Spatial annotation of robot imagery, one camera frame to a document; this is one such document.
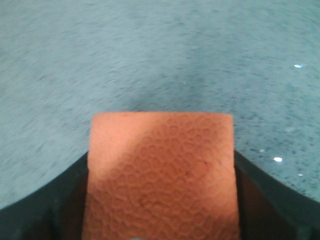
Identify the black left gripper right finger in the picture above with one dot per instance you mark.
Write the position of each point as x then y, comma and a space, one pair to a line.
270, 210

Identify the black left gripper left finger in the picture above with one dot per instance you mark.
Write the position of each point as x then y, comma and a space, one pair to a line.
53, 212

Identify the orange foam cube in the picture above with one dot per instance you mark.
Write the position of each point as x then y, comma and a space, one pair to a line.
161, 176

